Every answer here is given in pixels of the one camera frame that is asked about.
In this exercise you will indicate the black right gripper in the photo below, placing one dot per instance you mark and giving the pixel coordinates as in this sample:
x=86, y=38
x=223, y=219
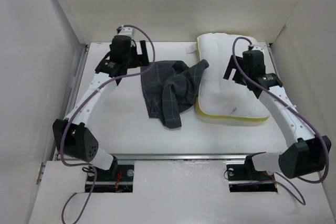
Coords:
x=229, y=68

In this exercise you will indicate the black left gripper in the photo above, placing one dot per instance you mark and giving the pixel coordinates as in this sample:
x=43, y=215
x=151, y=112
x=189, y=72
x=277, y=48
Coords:
x=141, y=60

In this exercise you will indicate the dark grey checked pillowcase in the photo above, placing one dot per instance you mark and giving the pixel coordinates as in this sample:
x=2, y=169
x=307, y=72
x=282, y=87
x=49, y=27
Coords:
x=170, y=88

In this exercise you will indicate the white pillow with yellow edge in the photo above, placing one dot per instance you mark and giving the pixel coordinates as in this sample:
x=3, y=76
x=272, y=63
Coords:
x=219, y=98

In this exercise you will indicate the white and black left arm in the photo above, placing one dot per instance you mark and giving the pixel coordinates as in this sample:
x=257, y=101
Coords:
x=73, y=136

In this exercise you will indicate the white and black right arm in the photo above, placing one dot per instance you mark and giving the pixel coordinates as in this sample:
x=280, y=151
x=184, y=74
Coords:
x=307, y=150

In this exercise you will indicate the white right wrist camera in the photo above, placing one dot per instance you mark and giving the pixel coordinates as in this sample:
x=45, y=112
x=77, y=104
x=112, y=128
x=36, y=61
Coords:
x=258, y=47

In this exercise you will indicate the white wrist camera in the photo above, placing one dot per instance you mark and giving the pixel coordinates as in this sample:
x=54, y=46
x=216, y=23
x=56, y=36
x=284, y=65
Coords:
x=258, y=47
x=126, y=31

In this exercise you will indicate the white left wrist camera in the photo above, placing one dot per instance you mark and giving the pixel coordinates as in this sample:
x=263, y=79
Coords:
x=126, y=31

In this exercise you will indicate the aluminium front table rail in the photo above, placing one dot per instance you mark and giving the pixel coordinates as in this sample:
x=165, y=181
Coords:
x=181, y=157

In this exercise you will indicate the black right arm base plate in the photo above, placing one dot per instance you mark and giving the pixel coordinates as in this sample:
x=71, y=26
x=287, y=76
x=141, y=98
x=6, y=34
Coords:
x=241, y=180

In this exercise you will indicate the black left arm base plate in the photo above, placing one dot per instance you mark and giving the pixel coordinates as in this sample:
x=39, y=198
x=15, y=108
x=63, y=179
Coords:
x=120, y=182

